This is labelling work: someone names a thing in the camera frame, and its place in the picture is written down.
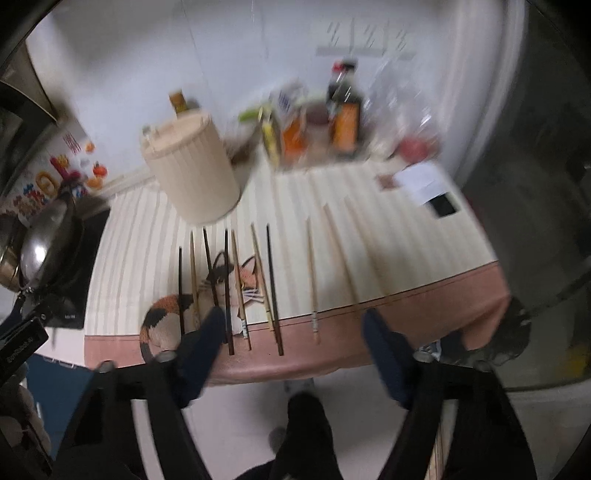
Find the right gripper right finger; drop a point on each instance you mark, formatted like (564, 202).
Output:
(391, 353)

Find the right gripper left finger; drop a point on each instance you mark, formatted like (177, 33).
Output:
(196, 355)

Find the black chopstick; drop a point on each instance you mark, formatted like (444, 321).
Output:
(227, 306)
(276, 317)
(210, 274)

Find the light wooden chopstick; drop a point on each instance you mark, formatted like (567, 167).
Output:
(194, 283)

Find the long bamboo chopstick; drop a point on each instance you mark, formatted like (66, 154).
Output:
(340, 253)
(373, 252)

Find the wooden chopstick white tip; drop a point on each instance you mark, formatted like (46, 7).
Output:
(313, 284)

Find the wooden chopstick blue tip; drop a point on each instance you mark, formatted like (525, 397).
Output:
(238, 287)

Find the striped cat tablecloth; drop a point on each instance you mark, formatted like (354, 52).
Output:
(443, 273)

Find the black smartphone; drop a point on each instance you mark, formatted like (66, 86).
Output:
(443, 205)

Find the brown card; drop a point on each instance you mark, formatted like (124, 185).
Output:
(387, 182)

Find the white folded paper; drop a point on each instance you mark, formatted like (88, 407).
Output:
(422, 181)

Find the steel wok pan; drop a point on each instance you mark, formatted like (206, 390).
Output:
(32, 257)

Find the red item in bag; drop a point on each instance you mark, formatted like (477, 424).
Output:
(415, 149)

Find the beige ribbed utensil canister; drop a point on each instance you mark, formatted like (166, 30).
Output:
(187, 158)

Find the orange label bottle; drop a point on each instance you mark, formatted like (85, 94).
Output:
(293, 141)

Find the yellow label bottle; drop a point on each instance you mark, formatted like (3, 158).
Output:
(269, 134)

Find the dark soy sauce bottle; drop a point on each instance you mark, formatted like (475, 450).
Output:
(345, 105)

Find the yellow jar behind canister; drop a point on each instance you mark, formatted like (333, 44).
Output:
(178, 102)

